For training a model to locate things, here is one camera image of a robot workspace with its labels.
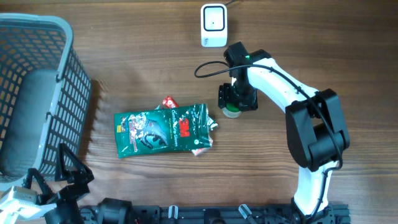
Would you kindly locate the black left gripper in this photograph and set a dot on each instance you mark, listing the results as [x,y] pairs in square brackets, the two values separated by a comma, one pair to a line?
[81,177]

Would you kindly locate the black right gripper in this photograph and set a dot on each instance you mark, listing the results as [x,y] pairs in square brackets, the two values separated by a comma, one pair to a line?
[224,94]

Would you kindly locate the green lid jar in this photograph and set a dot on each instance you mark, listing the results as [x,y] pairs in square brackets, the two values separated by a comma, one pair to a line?
[231,111]

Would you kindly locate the green 3M gloves package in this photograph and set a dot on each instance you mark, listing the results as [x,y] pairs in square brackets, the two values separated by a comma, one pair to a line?
[183,128]

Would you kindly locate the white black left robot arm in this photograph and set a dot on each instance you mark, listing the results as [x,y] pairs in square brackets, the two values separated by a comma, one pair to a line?
[108,211]

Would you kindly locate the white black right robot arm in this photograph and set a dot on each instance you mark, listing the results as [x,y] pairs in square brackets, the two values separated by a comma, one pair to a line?
[316,129]

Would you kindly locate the white barcode scanner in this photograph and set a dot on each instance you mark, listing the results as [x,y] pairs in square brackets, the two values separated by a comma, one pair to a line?
[214,25]

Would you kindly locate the red white small packet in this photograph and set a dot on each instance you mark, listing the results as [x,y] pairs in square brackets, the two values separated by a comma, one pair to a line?
[197,152]

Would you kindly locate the red candy bar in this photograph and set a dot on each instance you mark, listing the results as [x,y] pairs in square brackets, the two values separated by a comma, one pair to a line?
[169,102]

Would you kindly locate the grey plastic shopping basket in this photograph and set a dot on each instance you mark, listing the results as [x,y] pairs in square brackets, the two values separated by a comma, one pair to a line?
[45,95]

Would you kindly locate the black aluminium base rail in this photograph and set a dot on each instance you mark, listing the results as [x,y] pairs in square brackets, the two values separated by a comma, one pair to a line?
[269,214]

